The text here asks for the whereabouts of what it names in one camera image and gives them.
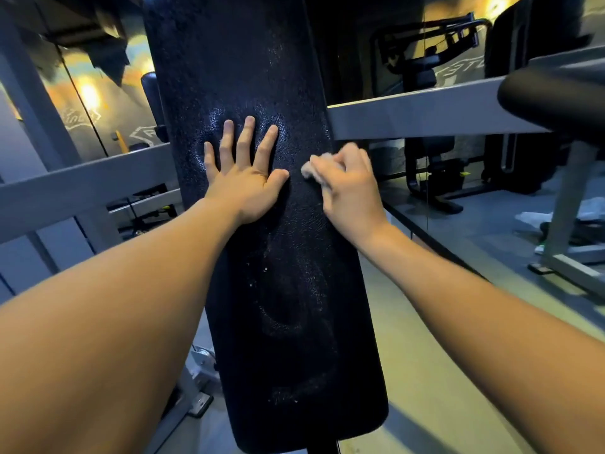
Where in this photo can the white cloth bundle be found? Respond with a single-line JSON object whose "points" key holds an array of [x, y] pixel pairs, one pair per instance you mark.
{"points": [[534, 217]]}

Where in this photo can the beige cleaning cloth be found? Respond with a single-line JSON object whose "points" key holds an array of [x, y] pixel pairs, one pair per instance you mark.
{"points": [[309, 171]]}

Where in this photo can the black padded backrest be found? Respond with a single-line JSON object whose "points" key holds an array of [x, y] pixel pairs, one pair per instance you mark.
{"points": [[283, 302]]}

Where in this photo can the black pillar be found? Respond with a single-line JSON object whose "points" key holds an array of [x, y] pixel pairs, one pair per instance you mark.
{"points": [[153, 103]]}

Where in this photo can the green white small packet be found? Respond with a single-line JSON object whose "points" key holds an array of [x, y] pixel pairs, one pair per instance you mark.
{"points": [[540, 249]]}

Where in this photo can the black seated gym machine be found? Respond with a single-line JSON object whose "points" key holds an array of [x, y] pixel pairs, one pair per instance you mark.
{"points": [[142, 217]]}

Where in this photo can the grey gym machine frame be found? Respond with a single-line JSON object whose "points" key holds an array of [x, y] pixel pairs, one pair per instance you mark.
{"points": [[425, 113]]}

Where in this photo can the person's left forearm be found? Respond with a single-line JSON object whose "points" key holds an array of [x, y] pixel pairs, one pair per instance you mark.
{"points": [[104, 335]]}

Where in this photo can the person's right hand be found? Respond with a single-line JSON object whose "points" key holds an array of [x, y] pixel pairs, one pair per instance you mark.
{"points": [[352, 198]]}

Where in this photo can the person's right forearm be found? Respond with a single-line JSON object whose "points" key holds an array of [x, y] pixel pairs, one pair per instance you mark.
{"points": [[496, 335]]}

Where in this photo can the person's left hand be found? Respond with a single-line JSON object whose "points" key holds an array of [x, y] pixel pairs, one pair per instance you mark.
{"points": [[246, 189]]}

